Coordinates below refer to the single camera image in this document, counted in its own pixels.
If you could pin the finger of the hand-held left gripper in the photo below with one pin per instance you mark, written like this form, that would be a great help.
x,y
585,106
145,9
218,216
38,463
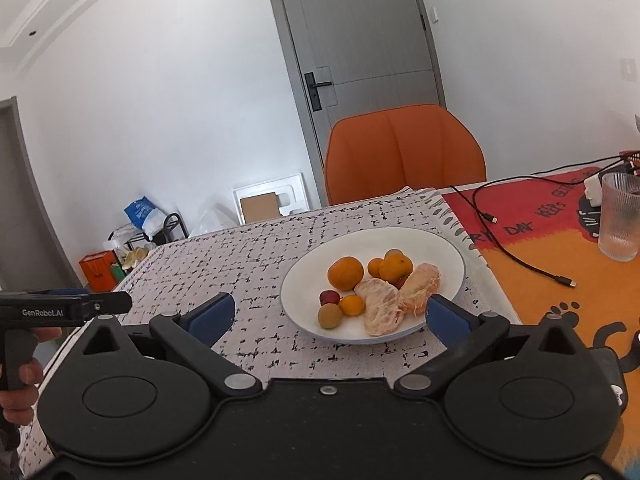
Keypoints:
x,y
110,302

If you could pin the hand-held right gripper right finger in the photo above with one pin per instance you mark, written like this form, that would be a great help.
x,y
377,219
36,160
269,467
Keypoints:
x,y
447,320

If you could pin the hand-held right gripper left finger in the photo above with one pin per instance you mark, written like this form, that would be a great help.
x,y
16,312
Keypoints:
x,y
210,317

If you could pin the peeled pomelo piece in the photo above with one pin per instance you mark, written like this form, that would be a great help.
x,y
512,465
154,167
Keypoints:
x,y
420,287
380,307

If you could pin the small orange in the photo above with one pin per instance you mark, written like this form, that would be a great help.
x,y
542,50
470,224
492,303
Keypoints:
x,y
396,267

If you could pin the tan longan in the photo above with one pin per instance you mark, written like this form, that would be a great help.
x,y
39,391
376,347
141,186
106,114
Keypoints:
x,y
392,253
330,316

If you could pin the small orange tangerine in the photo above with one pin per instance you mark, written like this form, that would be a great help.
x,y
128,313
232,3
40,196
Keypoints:
x,y
375,267
351,305

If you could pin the white plate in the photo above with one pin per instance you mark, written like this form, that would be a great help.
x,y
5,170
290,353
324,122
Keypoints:
x,y
305,285

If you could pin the large orange tangerine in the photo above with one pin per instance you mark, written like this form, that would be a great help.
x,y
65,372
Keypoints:
x,y
345,273

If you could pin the red lychee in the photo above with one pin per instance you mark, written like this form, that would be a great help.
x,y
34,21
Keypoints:
x,y
328,297

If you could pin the person's left hand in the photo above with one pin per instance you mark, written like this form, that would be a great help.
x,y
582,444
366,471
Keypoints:
x,y
20,405

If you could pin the orange box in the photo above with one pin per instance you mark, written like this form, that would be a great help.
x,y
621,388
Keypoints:
x,y
97,272

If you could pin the black dashed white tablecloth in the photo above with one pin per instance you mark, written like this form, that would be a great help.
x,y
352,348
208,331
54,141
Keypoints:
x,y
250,245

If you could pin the blue and white bag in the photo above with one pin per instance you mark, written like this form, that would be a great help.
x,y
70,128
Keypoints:
x,y
142,215

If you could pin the clear plastic bag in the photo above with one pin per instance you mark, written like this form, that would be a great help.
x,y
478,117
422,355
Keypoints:
x,y
215,220

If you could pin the orange chair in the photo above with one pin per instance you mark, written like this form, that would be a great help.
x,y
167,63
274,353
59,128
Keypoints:
x,y
400,155

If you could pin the white charger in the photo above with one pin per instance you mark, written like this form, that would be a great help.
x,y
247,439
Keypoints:
x,y
594,192

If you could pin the ribbed clear glass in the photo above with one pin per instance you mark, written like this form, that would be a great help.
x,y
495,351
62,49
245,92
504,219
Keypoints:
x,y
620,220

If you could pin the grey door with dark frame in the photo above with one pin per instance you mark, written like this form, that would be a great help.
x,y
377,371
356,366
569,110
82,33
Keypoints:
x,y
20,200

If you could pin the white foam packing frame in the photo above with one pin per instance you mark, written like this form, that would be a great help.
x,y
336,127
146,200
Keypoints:
x,y
290,187

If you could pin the small white wall switch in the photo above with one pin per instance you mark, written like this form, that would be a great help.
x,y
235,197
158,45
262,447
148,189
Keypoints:
x,y
435,14

